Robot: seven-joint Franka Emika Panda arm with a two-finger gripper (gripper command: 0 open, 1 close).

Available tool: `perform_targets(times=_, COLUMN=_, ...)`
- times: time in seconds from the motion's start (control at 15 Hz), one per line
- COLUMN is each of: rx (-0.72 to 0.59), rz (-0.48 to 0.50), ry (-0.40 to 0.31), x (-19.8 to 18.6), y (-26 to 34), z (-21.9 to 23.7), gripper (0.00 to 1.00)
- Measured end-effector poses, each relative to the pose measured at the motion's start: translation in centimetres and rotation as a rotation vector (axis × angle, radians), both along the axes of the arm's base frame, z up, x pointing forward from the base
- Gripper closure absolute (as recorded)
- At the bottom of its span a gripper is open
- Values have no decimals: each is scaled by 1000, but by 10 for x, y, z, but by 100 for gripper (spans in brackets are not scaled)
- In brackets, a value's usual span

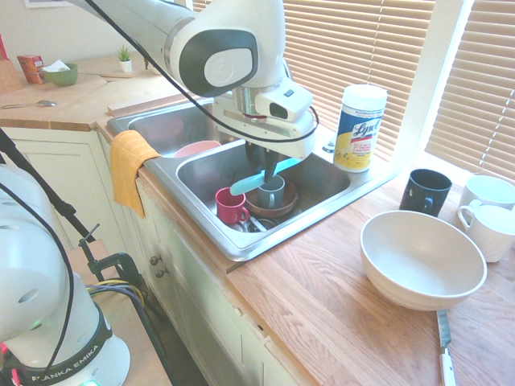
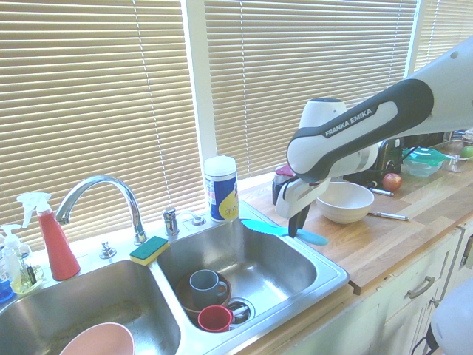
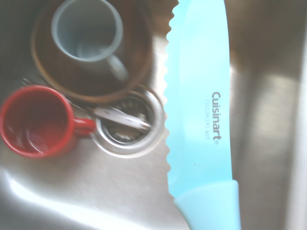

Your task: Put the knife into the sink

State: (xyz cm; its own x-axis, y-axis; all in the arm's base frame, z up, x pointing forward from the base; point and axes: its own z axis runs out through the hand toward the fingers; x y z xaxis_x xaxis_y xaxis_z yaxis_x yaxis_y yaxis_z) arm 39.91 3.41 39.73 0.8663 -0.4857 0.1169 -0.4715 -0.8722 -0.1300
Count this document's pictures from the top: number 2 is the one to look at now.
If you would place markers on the pink bowl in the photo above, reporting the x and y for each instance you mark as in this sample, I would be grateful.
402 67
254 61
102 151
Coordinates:
99 340

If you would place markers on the green lidded plastic container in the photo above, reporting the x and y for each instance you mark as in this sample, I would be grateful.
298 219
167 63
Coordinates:
423 161

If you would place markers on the brown wooden bowl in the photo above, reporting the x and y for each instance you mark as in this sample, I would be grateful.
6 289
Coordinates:
183 296

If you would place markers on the clear soap dispenser bottle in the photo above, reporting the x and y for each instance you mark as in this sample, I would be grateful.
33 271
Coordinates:
27 277

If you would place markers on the metal drain strainer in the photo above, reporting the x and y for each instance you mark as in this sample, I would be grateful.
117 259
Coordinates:
242 310

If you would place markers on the teal serrated knife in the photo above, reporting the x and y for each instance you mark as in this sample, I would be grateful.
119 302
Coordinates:
266 227

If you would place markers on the cream kitchen cabinet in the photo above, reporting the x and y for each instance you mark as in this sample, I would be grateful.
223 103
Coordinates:
406 296

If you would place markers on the black toaster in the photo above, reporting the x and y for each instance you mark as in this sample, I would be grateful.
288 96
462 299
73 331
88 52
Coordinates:
388 155

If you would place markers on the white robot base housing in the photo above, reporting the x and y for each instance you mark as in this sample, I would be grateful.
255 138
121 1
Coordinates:
456 318

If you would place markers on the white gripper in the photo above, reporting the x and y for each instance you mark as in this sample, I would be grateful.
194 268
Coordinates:
295 199

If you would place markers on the narrow beige window blind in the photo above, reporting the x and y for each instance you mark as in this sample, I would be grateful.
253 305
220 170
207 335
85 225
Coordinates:
439 29

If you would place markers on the red cup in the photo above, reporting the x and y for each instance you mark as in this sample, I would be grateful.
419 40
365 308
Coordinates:
214 318

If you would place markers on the red spray bottle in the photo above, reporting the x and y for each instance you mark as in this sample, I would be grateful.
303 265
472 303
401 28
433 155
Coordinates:
57 247

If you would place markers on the white wipes canister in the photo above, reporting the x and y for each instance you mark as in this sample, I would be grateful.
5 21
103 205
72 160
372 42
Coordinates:
221 192

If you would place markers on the clear pump soap bottle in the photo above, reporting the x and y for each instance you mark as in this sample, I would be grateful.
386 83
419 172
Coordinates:
10 255

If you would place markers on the chrome sink knob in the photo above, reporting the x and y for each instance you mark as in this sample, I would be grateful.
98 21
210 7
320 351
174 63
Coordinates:
107 249

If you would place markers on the grey mug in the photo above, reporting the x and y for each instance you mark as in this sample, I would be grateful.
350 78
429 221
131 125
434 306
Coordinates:
207 288

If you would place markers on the chrome gooseneck faucet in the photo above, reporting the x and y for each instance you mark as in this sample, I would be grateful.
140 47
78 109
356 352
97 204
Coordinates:
125 199

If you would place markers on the red apple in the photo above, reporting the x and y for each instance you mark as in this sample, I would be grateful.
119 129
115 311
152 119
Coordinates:
392 182

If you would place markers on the green apple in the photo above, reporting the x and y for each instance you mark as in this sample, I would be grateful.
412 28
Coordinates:
468 151

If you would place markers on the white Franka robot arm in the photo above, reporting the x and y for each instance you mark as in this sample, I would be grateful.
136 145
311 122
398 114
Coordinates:
369 133

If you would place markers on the white bowl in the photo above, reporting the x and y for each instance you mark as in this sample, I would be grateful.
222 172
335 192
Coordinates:
347 203

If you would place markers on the dark microwave oven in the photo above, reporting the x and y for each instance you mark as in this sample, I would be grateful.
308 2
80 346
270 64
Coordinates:
428 138

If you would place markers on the clear glass dish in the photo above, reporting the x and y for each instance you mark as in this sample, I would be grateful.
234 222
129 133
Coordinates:
455 157

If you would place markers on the blue plastic container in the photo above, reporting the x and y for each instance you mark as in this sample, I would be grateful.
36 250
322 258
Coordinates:
3 290

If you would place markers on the wide beige window blind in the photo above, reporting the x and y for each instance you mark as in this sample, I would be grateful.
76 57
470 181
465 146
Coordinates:
92 111

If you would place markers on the stainless steel double sink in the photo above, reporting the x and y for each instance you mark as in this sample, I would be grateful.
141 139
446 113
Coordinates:
258 259

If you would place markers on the white sink hole cap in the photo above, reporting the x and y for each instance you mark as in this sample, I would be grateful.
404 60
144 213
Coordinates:
197 221

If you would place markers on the green and yellow sponge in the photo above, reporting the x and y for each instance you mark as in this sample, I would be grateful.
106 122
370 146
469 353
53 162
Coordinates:
149 250

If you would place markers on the silver metal utensil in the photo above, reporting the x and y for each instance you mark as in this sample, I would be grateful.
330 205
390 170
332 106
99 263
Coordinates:
380 191

